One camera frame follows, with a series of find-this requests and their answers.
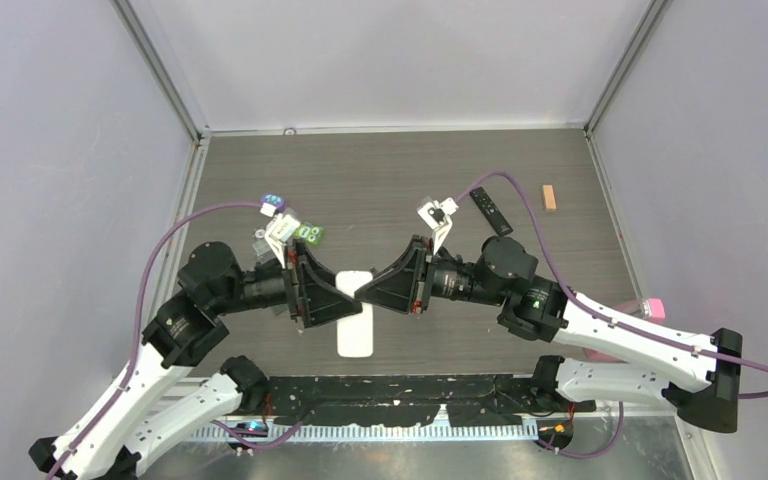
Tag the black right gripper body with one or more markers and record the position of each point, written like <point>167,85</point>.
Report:
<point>418,287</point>

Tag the purple monster toy block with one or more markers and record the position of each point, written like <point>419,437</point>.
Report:
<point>272,199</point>

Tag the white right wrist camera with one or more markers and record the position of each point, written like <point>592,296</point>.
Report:
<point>438,217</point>

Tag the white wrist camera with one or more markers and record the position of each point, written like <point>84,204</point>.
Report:
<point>438,217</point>
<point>280,229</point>

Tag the grey building brick piece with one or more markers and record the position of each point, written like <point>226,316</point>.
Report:
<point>262,250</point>

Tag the black remote control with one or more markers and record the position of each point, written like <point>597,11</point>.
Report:
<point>488,208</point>

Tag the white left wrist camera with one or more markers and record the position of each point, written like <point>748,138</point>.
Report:
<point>280,229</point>

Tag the orange wooden block far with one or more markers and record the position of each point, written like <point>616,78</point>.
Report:
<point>549,198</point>

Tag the pink toy toaster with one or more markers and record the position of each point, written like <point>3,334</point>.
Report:
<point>648,309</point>

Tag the green monster toy block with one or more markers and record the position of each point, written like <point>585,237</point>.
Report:
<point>310,234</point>

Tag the white remote control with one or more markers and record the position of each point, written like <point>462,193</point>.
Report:
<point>355,333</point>

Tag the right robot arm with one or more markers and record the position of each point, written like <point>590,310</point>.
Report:
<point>655,364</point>

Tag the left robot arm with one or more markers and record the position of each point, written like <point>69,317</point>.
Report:
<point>120,437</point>

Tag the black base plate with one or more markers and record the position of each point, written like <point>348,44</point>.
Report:
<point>408,400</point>

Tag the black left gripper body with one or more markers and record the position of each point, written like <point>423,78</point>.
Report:
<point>300,282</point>

